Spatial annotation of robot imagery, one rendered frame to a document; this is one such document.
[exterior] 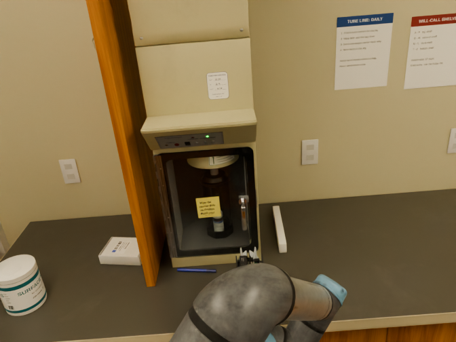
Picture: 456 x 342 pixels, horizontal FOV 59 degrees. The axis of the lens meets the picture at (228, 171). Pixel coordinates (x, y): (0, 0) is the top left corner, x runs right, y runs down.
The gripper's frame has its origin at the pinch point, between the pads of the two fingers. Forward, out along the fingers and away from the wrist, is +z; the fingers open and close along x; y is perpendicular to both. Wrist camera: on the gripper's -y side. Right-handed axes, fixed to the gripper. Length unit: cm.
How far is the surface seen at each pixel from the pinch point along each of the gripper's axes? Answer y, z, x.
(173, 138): 32.0, 14.6, 18.7
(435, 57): 38, 66, -80
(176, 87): 45, 23, 17
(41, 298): -18, 9, 68
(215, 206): 4.5, 21.4, 9.2
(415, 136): 5, 66, -76
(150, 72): 50, 23, 24
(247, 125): 35.5, 11.3, -2.4
